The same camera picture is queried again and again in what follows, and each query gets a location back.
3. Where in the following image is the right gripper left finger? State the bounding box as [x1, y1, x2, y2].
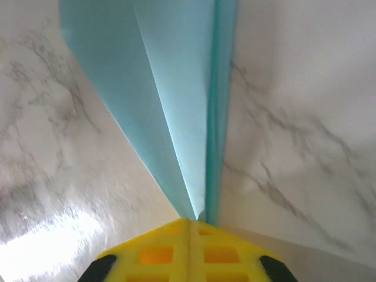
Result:
[78, 217, 191, 282]

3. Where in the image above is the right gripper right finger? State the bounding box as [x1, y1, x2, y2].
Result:
[190, 220, 299, 282]

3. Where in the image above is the light blue paper sheet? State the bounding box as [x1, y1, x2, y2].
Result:
[59, 0, 238, 223]

